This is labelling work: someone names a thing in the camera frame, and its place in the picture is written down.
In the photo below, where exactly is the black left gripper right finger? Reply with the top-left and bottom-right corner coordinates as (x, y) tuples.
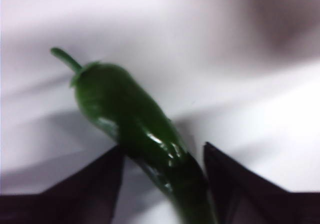
(203, 141), (320, 224)

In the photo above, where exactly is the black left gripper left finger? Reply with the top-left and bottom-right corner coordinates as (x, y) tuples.
(0, 145), (126, 224)

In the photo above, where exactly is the dark green cucumber with stem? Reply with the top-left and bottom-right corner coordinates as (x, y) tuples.
(49, 46), (219, 224)

